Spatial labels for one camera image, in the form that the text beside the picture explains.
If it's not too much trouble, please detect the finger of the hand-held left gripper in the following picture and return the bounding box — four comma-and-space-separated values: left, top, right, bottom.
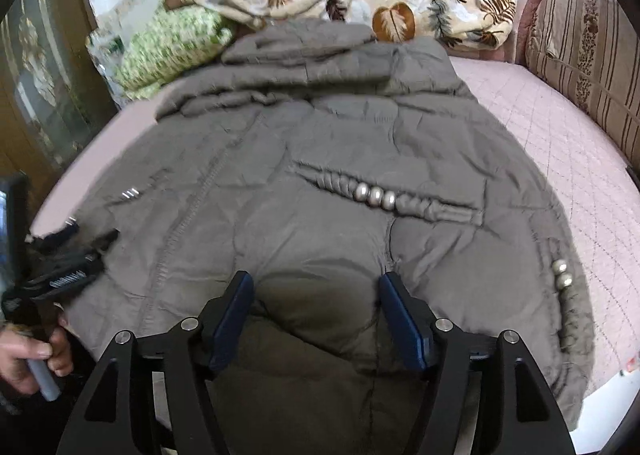
60, 229, 121, 266
27, 225, 81, 251

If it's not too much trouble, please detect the grey-brown quilted hooded jacket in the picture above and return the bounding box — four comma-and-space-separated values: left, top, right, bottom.
65, 17, 596, 455

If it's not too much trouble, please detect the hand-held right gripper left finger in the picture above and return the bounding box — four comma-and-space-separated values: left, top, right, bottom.
55, 270, 256, 455

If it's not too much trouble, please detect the person's left hand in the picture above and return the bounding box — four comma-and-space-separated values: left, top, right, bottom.
0, 325, 75, 401

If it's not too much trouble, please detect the green checked pillow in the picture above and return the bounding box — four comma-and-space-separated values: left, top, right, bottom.
114, 5, 236, 98

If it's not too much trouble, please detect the printed plastic bag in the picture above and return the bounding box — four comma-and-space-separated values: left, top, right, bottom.
85, 27, 131, 108

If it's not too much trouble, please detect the striped floral sofa cushion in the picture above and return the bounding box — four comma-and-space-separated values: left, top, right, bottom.
525, 0, 640, 170

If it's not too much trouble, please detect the pink quilted mattress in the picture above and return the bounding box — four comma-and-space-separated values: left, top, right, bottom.
30, 55, 640, 431

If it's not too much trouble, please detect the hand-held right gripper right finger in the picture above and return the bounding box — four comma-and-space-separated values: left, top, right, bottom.
377, 271, 576, 455

